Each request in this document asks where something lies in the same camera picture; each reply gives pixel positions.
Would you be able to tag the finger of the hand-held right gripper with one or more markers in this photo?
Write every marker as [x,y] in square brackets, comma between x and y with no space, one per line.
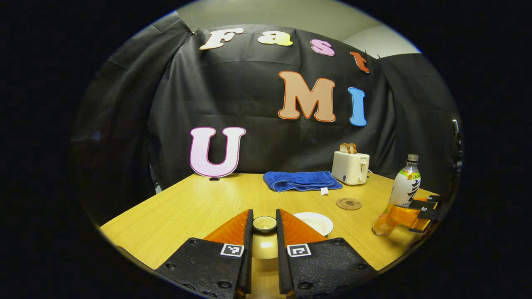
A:
[411,218]
[419,203]

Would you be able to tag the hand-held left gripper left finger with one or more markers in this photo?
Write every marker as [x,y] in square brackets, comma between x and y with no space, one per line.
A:
[208,265]

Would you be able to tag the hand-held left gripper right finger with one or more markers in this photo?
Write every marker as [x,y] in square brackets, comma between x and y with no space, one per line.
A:
[324,261]

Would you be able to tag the labelled plastic water bottle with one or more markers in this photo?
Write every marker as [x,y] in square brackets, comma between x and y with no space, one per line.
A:
[405,187]

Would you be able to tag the cream ceramic teacup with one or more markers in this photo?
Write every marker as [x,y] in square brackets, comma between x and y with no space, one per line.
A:
[318,222]

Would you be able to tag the round brown coaster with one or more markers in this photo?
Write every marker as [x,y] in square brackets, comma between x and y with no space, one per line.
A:
[348,204]

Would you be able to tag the cream toaster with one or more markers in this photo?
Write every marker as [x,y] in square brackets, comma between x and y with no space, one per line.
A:
[349,168]

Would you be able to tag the blue folded towel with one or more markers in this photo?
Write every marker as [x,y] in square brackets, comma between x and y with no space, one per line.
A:
[299,181]

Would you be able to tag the toasted bread slice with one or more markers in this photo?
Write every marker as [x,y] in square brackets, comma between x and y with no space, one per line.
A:
[353,148]
[344,148]

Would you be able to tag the black backdrop cloth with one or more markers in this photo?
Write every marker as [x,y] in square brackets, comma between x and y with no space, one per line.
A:
[232,95]

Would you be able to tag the metal cloth clip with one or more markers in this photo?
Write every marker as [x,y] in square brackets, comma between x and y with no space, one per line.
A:
[193,30]

